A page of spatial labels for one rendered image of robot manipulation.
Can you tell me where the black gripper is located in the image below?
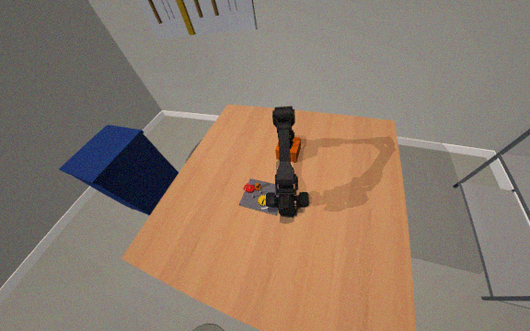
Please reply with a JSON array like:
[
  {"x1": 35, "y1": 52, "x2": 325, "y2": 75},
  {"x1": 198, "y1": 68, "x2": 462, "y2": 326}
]
[{"x1": 266, "y1": 192, "x2": 309, "y2": 209}]

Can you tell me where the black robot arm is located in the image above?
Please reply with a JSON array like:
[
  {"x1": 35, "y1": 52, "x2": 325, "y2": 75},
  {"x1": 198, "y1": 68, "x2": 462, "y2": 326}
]
[{"x1": 272, "y1": 107, "x2": 298, "y2": 218}]

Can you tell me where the yellow gear with black stripe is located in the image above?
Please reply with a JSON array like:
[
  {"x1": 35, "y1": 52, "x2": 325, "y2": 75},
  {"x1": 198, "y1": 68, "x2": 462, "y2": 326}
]
[{"x1": 258, "y1": 195, "x2": 266, "y2": 207}]

